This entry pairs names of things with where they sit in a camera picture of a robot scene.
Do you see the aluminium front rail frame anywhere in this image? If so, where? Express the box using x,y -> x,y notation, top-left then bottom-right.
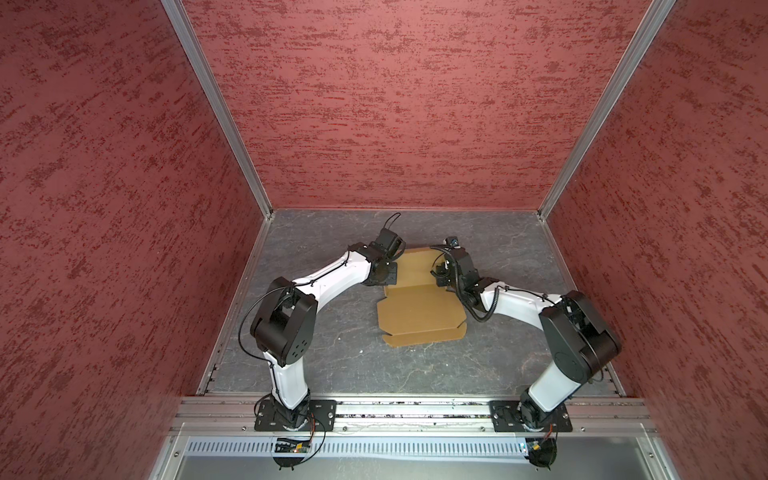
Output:
150,394 -> 678,479

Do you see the small circuit board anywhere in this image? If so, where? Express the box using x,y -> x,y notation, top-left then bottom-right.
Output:
526,438 -> 549,457
274,437 -> 313,455

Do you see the right small circuit board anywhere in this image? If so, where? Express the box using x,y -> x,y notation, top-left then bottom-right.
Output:
526,438 -> 549,457

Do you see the left aluminium corner post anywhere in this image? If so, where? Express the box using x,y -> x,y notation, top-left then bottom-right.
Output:
161,0 -> 274,222

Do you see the brown cardboard box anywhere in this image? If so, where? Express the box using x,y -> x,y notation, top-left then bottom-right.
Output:
376,248 -> 467,348

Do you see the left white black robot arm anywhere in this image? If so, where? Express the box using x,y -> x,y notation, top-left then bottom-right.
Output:
249,238 -> 404,418

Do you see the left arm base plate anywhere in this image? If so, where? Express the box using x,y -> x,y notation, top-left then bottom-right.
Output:
254,396 -> 338,433

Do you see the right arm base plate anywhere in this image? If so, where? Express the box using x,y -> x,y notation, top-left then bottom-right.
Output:
488,400 -> 573,434

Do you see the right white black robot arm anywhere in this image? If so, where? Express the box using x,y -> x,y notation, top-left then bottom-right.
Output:
431,260 -> 622,431

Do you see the aluminium corner post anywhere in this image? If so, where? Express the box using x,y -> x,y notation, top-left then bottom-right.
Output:
537,0 -> 676,223
161,0 -> 274,222

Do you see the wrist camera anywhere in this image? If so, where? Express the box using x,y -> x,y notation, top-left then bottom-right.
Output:
373,228 -> 406,261
443,236 -> 480,286

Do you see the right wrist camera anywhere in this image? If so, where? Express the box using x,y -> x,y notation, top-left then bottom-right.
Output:
443,236 -> 480,286

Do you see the right aluminium corner post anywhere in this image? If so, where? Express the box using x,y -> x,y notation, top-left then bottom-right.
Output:
537,0 -> 676,223

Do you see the left small circuit board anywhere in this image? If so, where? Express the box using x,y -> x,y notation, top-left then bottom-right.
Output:
274,437 -> 313,455

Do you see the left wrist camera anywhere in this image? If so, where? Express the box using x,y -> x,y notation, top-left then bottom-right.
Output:
373,228 -> 406,261

